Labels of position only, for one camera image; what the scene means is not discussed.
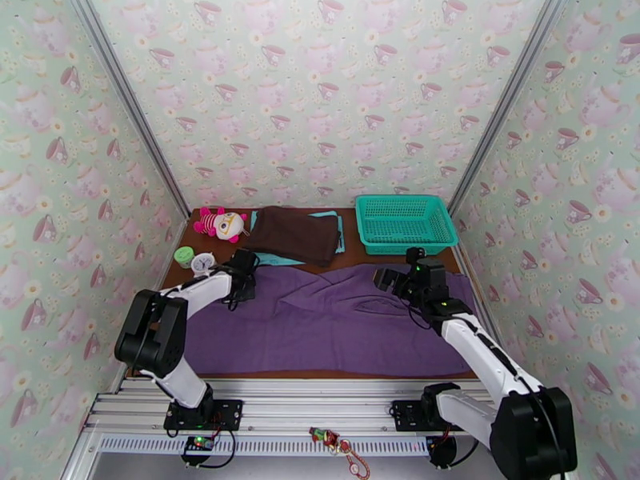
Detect purple trousers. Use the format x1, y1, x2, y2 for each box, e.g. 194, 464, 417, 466
182, 263, 478, 377

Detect teal folded trousers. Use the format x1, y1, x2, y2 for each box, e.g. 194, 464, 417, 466
248, 209, 347, 267

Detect brown folded trousers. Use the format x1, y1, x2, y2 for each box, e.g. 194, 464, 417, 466
243, 206, 342, 269

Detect white alarm clock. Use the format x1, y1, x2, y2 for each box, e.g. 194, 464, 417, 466
190, 251, 218, 282

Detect pink white plush doll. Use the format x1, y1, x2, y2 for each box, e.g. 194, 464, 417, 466
193, 206, 250, 244

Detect teal plastic basket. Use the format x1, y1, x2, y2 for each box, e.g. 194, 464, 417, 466
354, 194, 460, 257

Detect black controller board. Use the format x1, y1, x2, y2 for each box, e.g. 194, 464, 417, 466
181, 434, 217, 467
425, 435, 458, 469

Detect colourful charm toy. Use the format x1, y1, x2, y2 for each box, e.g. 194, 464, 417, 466
309, 426, 372, 480

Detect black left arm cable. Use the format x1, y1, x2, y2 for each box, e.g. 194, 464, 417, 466
130, 292, 169, 377

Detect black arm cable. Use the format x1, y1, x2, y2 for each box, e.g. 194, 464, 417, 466
527, 388, 570, 480
130, 292, 169, 377

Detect aluminium base frame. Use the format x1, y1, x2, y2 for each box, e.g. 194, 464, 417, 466
59, 375, 581, 480

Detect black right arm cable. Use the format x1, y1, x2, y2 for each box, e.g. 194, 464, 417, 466
527, 388, 570, 480

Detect aluminium frame post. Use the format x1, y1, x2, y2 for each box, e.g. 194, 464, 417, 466
67, 0, 192, 222
447, 0, 571, 217

